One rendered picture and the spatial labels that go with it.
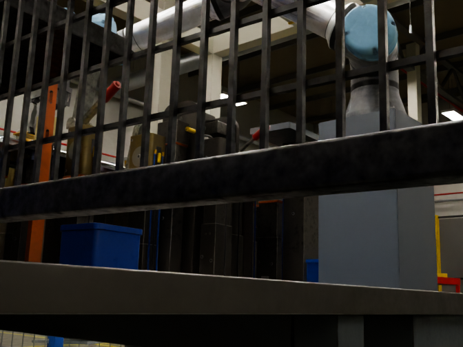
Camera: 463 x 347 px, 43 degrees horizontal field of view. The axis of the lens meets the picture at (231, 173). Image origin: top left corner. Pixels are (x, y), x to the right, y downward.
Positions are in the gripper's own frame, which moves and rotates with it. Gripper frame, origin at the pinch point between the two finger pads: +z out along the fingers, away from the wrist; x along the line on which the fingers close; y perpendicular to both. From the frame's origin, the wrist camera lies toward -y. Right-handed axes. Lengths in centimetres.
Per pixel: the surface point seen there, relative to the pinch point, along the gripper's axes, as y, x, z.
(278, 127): 50, -42, -12
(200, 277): -34, -91, 42
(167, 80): 543, 516, -364
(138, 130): 15.6, -22.3, -2.0
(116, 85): -1.0, -31.6, -5.4
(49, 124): -9.3, -21.4, 5.4
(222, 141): 30.2, -38.1, -1.9
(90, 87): -0.6, -21.7, -7.1
